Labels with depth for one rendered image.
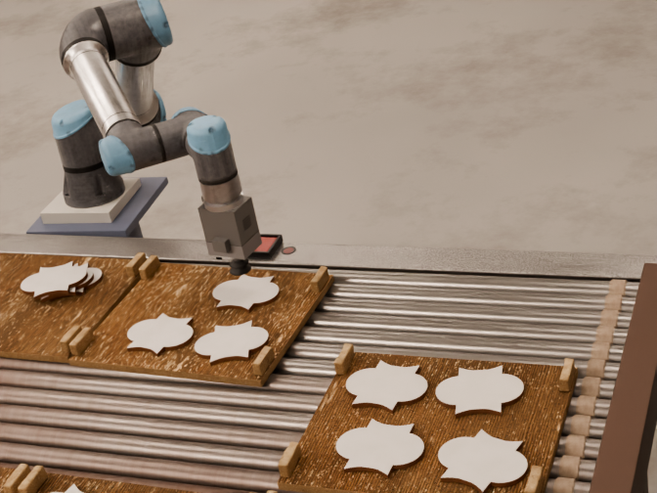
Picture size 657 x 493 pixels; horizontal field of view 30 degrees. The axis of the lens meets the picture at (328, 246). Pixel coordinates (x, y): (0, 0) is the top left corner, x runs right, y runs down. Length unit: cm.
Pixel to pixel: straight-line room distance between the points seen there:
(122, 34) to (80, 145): 45
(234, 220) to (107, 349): 35
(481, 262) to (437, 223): 203
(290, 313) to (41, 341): 50
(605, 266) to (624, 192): 216
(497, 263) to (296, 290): 40
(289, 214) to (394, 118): 85
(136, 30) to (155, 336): 66
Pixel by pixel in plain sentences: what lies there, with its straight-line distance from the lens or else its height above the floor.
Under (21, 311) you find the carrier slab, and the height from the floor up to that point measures 94.
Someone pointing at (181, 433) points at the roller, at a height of 91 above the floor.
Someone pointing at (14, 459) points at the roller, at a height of 91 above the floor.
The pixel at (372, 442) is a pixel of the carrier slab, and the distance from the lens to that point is 197.
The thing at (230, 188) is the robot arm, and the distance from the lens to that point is 227.
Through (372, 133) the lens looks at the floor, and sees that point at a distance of 521.
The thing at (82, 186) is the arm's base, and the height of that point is 95.
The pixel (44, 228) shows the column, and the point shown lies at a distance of 305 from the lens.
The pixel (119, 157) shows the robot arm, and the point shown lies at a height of 127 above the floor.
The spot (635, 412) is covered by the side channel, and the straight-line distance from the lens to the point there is 197.
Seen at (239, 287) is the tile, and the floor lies 95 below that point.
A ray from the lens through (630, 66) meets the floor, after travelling 555.
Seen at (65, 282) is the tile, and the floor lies 97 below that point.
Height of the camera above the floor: 218
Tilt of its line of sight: 30 degrees down
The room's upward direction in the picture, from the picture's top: 11 degrees counter-clockwise
